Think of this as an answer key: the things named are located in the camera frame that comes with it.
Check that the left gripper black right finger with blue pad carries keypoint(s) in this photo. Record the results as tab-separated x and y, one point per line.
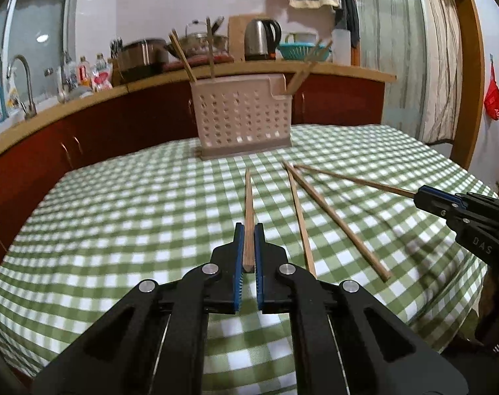
344	340

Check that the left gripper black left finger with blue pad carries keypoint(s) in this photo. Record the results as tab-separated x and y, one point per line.
153	340

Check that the dark red kitchen cabinets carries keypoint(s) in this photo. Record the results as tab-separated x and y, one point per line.
133	121

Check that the red hanging bag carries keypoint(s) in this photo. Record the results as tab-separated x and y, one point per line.
491	99

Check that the green checked tablecloth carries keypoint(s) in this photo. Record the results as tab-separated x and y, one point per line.
160	212

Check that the striped door curtain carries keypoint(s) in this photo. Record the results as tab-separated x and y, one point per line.
418	41

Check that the white translucent container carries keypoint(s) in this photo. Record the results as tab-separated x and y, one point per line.
341	47

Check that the chopstick in holder right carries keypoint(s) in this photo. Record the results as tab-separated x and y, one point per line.
310	61

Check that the chopstick in holder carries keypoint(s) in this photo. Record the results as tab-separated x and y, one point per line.
179	50
211	60
310	61

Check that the pink perforated utensil holder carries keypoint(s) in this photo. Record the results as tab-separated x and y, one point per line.
241	114

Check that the dark hanging cloth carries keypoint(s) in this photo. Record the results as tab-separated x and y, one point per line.
346	18

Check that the white green mug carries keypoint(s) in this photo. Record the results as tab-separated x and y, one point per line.
301	37

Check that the teal plastic colander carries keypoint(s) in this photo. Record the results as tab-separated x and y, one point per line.
300	51

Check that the red white snack bag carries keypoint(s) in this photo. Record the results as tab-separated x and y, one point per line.
101	77

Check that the orange oil bottle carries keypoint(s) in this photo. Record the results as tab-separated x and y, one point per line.
84	72

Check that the red induction cooker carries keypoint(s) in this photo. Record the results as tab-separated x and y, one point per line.
198	60

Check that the white spray bottle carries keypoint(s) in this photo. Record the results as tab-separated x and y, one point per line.
12	97

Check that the knife block with knives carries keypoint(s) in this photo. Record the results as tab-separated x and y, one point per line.
115	49

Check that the black rice cooker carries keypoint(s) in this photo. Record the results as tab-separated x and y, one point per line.
142	59

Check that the stainless electric kettle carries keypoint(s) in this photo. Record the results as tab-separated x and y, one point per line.
261	39

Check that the chopstick in holder middle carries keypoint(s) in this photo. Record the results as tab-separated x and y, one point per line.
211	60

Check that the steel wok with lid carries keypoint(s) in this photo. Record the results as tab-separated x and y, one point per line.
195	38

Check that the chopstick in holder left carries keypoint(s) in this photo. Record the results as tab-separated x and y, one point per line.
179	50

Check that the wooden cutting board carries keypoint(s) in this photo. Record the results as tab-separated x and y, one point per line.
236	30

